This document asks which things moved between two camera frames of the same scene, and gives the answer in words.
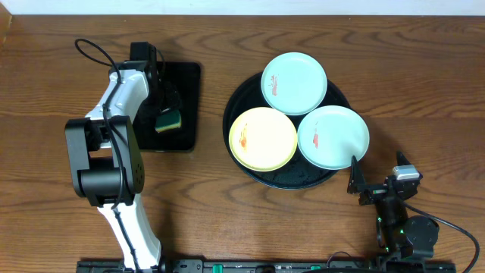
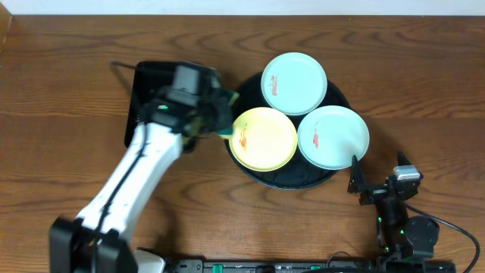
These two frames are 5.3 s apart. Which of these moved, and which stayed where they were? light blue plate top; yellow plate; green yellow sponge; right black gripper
Moved: green yellow sponge
Stayed: light blue plate top; right black gripper; yellow plate
